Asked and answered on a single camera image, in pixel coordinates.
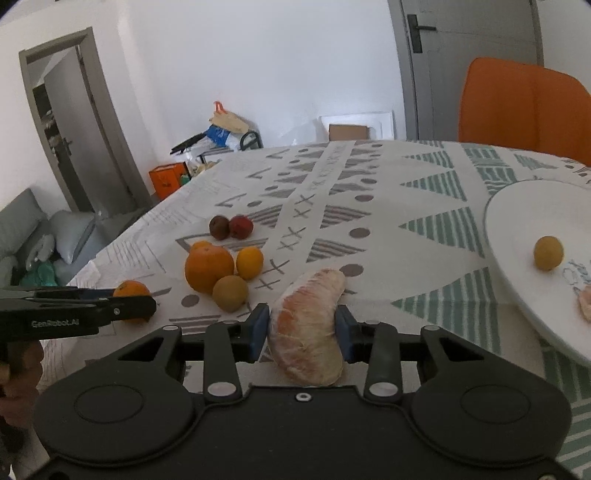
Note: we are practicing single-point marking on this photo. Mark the large orange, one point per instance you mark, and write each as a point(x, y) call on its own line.
point(205, 265)

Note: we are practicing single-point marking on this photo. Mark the grey doorway frame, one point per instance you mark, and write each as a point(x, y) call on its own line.
point(78, 127)

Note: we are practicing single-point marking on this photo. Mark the orange box on floor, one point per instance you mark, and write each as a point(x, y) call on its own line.
point(166, 179)

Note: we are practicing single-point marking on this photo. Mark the person's left hand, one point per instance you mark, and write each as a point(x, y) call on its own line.
point(19, 380)

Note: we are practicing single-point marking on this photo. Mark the patterned white tablecloth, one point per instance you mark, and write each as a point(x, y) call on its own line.
point(402, 220)

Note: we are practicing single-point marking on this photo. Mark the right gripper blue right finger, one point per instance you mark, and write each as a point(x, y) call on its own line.
point(378, 346)

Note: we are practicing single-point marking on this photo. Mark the medium orange mandarin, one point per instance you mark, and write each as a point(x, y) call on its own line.
point(138, 305)

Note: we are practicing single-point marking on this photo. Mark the yellow-green fruit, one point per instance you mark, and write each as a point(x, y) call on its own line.
point(548, 253)

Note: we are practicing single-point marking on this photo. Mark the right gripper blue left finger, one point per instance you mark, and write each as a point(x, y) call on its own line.
point(227, 344)

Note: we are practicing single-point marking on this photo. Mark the white round plate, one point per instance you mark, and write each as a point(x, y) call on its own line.
point(538, 232)

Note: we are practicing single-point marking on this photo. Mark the grey cushion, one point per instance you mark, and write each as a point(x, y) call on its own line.
point(77, 235)

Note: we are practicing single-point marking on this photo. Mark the greenish yellow round fruit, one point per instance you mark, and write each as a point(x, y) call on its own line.
point(230, 293)

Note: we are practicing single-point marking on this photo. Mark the black door handle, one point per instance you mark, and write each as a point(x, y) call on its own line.
point(416, 29)

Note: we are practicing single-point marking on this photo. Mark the small yellow-orange citrus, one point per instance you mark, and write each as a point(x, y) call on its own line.
point(249, 262)

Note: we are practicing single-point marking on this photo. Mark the peeled pomelo segment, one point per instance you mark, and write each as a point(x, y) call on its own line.
point(302, 329)
point(584, 300)

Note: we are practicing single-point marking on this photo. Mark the orange chair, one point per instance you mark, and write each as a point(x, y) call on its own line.
point(528, 107)

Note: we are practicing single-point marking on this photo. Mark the cardboard box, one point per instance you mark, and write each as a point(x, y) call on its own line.
point(346, 132)

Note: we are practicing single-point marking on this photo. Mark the grey sofa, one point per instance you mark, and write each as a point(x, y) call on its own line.
point(28, 253)

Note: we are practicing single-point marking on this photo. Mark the grey door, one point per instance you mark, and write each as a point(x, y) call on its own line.
point(433, 81)

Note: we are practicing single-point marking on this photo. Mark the black cart with bags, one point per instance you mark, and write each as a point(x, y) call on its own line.
point(226, 133)

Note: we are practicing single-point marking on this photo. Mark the dark red plum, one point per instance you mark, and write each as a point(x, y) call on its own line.
point(219, 227)

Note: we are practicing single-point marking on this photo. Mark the bright red plum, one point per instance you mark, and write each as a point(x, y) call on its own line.
point(240, 227)

